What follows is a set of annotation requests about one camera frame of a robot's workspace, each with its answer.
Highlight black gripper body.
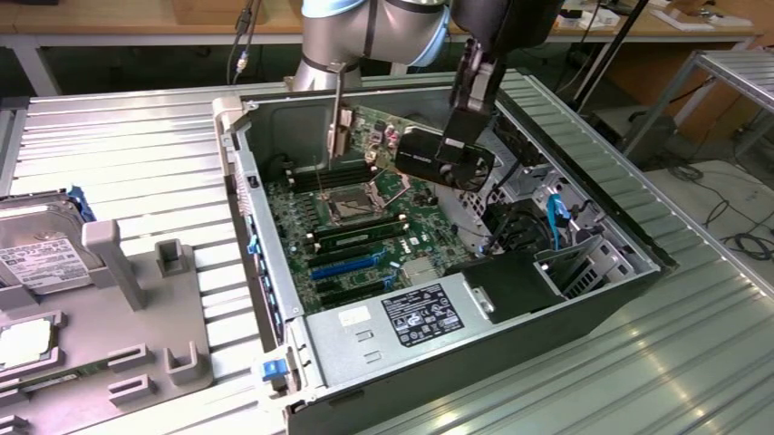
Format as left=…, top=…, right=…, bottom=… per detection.
left=450, top=0, right=562, bottom=63

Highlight black Nvidia graphics card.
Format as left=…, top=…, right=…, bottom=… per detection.
left=325, top=61, right=503, bottom=195

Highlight silver socket cover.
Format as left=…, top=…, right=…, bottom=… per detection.
left=367, top=167, right=419, bottom=201

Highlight black pole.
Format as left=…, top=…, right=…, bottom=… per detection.
left=571, top=0, right=652, bottom=110

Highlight silver disk bay cage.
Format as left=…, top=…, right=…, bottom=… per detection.
left=434, top=149, right=546, bottom=255

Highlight green motherboard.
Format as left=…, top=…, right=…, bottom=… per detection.
left=259, top=158, right=479, bottom=318

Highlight CPU socket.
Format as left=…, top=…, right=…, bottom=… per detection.
left=319, top=183, right=389, bottom=227

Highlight brown cardboard box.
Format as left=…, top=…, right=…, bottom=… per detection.
left=604, top=44, right=757, bottom=141

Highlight green RAM stick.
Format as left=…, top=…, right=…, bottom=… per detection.
left=15, top=364, right=110, bottom=394
left=315, top=223, right=407, bottom=251

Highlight white flat box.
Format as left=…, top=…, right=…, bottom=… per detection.
left=650, top=4, right=718, bottom=32

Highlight black open PC case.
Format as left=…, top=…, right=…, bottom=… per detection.
left=211, top=76, right=678, bottom=435

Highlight silver chipset heatsink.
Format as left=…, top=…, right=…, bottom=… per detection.
left=402, top=257, right=443, bottom=278

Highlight black floor case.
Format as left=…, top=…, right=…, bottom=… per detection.
left=589, top=108, right=680, bottom=158

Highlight long black expansion slot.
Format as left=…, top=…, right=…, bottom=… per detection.
left=306, top=246, right=389, bottom=269
left=318, top=280, right=390, bottom=306

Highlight black plastic shroud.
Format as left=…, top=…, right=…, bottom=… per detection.
left=445, top=251, right=567, bottom=325

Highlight silver vented disk bay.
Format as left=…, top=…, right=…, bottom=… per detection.
left=531, top=226, right=644, bottom=303

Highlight silver power supply unit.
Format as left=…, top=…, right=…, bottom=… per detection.
left=303, top=273, right=498, bottom=390

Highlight wooden desk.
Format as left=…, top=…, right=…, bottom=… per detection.
left=0, top=0, right=765, bottom=97

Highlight blue case latch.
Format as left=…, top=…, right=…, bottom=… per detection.
left=257, top=357, right=290, bottom=380

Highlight grey parts rack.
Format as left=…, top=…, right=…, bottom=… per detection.
left=0, top=220, right=217, bottom=435

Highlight hard disk with blue caddy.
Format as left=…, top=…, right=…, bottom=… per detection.
left=0, top=184, right=102, bottom=298

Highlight silver CPU chip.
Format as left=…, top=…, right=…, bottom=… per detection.
left=0, top=316, right=62, bottom=371

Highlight blue disk wire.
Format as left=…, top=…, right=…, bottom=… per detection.
left=546, top=193, right=574, bottom=253

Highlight black camera cable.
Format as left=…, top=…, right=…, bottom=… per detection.
left=227, top=0, right=263, bottom=87

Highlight metal frame slat table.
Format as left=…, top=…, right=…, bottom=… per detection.
left=622, top=48, right=774, bottom=160

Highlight black floor cables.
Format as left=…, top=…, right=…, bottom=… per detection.
left=704, top=179, right=774, bottom=263

